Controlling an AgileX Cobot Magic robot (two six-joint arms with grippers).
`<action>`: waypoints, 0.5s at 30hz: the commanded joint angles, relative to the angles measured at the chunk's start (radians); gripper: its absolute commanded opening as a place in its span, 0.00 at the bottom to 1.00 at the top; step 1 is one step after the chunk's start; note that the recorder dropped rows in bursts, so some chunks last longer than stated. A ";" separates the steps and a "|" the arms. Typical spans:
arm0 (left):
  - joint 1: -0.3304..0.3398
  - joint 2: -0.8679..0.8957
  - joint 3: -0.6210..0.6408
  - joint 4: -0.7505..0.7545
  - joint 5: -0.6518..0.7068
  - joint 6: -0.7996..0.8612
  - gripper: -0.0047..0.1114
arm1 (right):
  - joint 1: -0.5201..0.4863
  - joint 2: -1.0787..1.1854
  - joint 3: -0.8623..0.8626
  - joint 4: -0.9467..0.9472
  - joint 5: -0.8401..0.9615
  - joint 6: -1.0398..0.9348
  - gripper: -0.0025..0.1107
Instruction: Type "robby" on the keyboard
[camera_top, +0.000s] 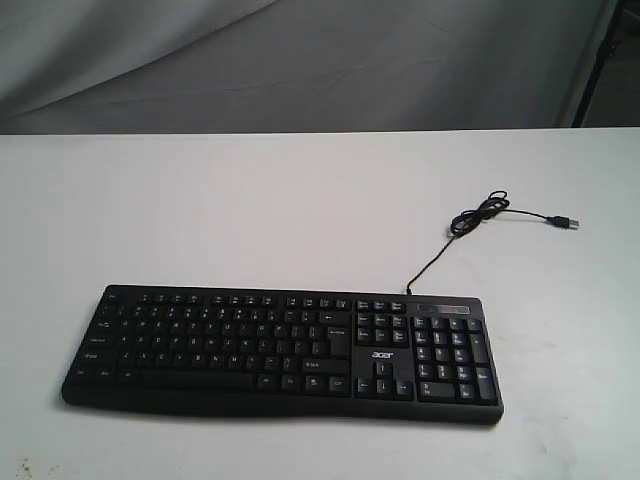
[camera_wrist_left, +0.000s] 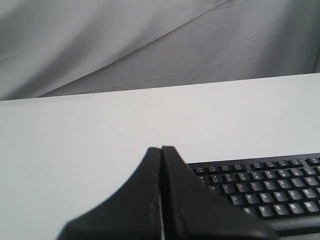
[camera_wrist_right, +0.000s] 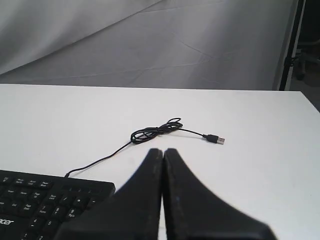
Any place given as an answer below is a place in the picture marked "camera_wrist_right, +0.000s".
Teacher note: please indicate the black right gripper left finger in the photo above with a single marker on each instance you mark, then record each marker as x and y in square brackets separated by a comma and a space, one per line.
[132, 213]

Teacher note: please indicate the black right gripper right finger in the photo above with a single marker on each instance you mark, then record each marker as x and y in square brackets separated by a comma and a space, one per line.
[193, 212]

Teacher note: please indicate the black computer keyboard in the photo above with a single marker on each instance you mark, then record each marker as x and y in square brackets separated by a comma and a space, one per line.
[34, 206]

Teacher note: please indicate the grey backdrop cloth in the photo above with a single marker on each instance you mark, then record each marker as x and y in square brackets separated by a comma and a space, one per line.
[182, 44]

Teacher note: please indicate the black metal frame post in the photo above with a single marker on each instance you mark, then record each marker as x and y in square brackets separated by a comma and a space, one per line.
[291, 46]

